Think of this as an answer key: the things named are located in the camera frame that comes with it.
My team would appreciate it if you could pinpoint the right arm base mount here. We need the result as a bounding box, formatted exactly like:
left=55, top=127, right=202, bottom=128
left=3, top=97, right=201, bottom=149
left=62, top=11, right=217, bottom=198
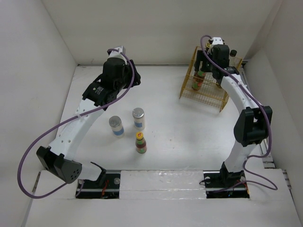
left=199, top=171, right=250, bottom=199

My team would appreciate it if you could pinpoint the red label clear bottle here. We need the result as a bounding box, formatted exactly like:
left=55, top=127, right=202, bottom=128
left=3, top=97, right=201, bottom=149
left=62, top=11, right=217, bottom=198
left=216, top=49, right=238, bottom=88

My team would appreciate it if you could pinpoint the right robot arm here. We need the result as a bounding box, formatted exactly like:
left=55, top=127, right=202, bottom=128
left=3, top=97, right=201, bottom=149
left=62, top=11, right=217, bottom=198
left=195, top=44, right=273, bottom=191

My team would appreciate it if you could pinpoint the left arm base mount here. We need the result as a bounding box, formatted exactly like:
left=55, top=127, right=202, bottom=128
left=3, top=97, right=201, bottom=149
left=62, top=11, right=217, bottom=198
left=75, top=162, right=121, bottom=199

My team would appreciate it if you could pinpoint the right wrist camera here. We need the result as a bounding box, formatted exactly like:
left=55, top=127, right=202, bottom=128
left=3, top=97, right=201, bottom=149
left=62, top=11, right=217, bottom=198
left=210, top=37, right=225, bottom=46

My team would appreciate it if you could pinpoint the blue label shaker jar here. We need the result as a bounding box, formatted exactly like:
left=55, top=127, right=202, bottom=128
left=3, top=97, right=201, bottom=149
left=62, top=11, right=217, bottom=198
left=132, top=107, right=145, bottom=130

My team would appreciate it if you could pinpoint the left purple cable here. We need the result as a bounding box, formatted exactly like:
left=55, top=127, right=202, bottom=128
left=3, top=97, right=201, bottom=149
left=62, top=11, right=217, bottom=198
left=18, top=48, right=136, bottom=199

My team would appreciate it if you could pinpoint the dark liquid square bottle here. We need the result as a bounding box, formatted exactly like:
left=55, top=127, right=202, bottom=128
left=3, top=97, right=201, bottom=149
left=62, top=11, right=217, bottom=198
left=205, top=39, right=213, bottom=54

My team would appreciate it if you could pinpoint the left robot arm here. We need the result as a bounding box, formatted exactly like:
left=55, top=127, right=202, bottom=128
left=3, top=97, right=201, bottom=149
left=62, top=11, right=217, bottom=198
left=36, top=57, right=141, bottom=188

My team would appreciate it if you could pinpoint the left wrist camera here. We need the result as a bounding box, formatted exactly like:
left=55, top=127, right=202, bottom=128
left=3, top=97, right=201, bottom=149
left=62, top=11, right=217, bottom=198
left=107, top=45, right=125, bottom=59

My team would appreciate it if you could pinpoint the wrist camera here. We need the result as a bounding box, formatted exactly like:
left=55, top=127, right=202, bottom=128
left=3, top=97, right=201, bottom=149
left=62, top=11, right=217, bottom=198
left=107, top=45, right=125, bottom=59
left=210, top=37, right=225, bottom=46

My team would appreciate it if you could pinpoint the yellow cap sauce bottle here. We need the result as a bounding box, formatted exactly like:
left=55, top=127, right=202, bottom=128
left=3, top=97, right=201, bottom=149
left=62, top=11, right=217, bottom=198
left=192, top=70, right=205, bottom=91
left=135, top=131, right=147, bottom=154

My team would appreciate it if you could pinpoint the yellow wire rack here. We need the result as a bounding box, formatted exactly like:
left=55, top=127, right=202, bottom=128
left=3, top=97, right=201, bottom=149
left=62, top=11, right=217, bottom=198
left=179, top=46, right=229, bottom=111

